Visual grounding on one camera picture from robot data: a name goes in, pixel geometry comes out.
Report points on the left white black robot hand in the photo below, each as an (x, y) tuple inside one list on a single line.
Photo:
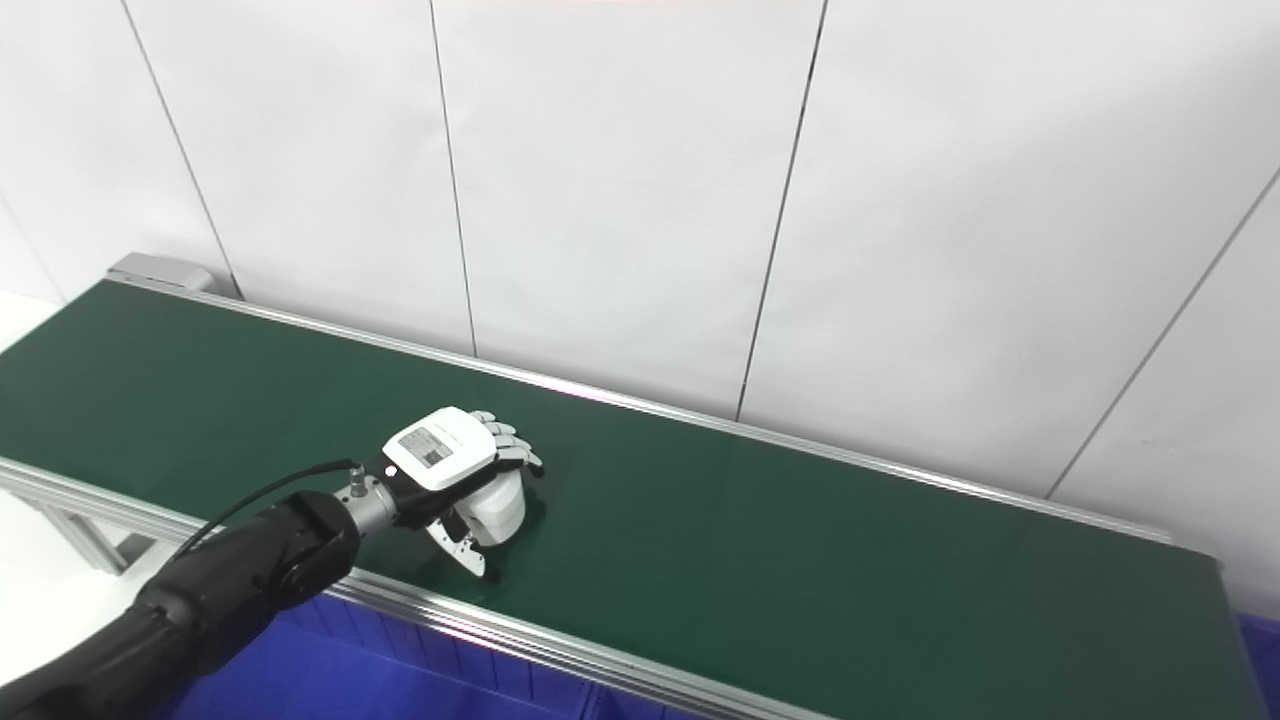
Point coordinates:
[(440, 450)]

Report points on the white plastic part with hole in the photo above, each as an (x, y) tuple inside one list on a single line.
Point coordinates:
[(500, 512)]

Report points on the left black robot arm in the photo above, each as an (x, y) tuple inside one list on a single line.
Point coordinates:
[(230, 580)]

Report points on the blue plastic bin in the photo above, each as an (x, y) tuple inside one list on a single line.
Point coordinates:
[(400, 670), (640, 708), (1262, 670)]

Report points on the grey conveyor end housing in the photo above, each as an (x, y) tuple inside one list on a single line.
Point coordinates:
[(160, 271)]

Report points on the aluminium conveyor support leg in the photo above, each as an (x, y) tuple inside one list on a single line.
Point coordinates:
[(90, 540)]

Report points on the green conveyor belt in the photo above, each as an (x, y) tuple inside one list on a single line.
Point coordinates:
[(800, 560)]

